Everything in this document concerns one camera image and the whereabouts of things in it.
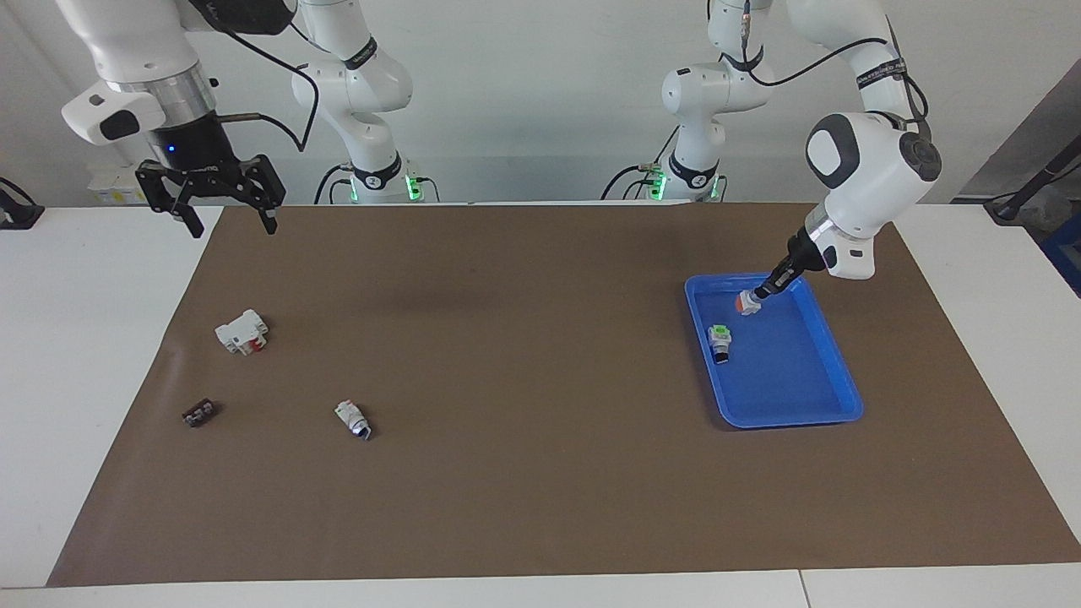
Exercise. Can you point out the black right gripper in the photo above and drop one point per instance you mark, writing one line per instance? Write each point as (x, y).
(194, 143)

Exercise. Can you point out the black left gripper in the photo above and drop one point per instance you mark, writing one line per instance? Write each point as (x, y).
(802, 257)

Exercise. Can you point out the white switch with orange base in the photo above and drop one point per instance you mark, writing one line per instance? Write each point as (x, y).
(747, 304)

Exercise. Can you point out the white background box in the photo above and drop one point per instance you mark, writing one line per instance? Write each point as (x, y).
(110, 192)

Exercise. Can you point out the blue plastic tray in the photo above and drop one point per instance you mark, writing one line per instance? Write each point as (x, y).
(785, 388)

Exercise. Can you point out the white circuit breaker red lever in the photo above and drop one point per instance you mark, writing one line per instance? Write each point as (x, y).
(239, 332)

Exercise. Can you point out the black table clamp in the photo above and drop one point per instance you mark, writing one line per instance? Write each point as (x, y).
(19, 215)

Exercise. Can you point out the small black terminal block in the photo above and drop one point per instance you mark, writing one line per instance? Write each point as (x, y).
(200, 414)

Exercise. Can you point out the black stand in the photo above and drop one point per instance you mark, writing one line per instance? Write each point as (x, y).
(1009, 208)

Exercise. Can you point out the brown table mat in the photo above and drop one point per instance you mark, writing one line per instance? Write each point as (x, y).
(540, 473)

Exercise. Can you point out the white switch with green base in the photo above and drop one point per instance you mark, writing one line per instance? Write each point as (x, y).
(719, 340)

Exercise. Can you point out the white push-button switch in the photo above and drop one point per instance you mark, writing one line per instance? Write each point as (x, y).
(350, 415)

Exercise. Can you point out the blue frame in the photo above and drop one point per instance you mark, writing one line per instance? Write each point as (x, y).
(1068, 253)

